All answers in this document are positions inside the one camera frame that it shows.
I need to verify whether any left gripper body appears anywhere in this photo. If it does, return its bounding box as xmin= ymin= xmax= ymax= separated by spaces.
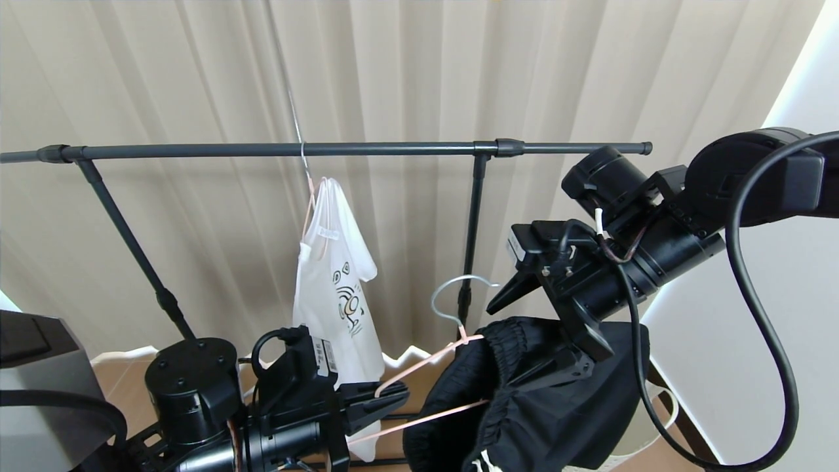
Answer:
xmin=177 ymin=392 xmax=352 ymax=472

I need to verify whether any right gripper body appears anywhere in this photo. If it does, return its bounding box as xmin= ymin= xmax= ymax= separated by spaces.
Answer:
xmin=541 ymin=213 xmax=727 ymax=361

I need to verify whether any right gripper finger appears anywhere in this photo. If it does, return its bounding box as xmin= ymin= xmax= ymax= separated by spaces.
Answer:
xmin=486 ymin=269 xmax=545 ymax=314
xmin=508 ymin=346 xmax=595 ymax=389

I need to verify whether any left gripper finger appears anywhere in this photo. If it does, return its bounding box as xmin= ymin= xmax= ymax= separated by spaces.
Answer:
xmin=346 ymin=402 xmax=402 ymax=435
xmin=338 ymin=382 xmax=410 ymax=415

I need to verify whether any black garment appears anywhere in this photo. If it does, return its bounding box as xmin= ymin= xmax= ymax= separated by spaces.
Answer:
xmin=403 ymin=317 xmax=651 ymax=472

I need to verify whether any pink clothes hanger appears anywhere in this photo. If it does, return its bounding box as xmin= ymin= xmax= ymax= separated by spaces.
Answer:
xmin=300 ymin=142 xmax=323 ymax=237
xmin=347 ymin=275 xmax=500 ymax=446

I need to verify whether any white printed t-shirt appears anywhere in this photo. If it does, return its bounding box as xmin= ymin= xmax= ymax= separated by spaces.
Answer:
xmin=292 ymin=177 xmax=385 ymax=463

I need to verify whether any white laundry basket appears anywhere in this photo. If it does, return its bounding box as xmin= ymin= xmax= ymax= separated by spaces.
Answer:
xmin=590 ymin=367 xmax=679 ymax=472

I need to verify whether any black clothes rack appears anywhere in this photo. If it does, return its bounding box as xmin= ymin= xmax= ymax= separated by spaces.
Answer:
xmin=0 ymin=139 xmax=654 ymax=469

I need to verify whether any beige curtain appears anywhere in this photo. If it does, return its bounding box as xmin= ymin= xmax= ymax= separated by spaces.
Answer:
xmin=0 ymin=0 xmax=827 ymax=368

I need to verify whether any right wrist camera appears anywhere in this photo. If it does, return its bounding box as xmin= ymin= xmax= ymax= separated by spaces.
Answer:
xmin=507 ymin=221 xmax=600 ymax=289

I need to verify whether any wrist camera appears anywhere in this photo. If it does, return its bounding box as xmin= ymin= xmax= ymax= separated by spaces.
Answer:
xmin=507 ymin=221 xmax=600 ymax=289
xmin=252 ymin=326 xmax=340 ymax=407

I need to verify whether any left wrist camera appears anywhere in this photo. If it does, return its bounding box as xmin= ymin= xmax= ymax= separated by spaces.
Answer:
xmin=252 ymin=326 xmax=340 ymax=407

